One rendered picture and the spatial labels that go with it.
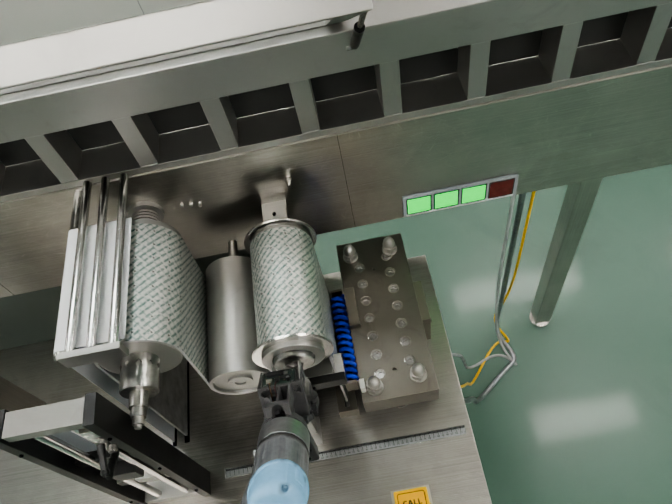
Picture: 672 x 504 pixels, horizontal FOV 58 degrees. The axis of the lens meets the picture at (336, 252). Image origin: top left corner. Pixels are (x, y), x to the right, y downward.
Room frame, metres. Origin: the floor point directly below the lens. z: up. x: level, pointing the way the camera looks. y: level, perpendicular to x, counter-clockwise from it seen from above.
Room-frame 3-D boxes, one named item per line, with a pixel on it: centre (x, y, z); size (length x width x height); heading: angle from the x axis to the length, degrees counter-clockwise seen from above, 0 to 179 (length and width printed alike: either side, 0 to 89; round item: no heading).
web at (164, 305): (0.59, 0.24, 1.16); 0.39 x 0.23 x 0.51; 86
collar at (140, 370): (0.45, 0.37, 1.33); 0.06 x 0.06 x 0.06; 86
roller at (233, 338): (0.59, 0.23, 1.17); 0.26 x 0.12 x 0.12; 176
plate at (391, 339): (0.61, -0.07, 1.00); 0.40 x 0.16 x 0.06; 176
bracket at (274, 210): (0.76, 0.10, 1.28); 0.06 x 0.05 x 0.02; 176
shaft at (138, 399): (0.40, 0.38, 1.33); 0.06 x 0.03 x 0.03; 176
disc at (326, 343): (0.46, 0.12, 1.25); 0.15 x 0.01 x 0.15; 86
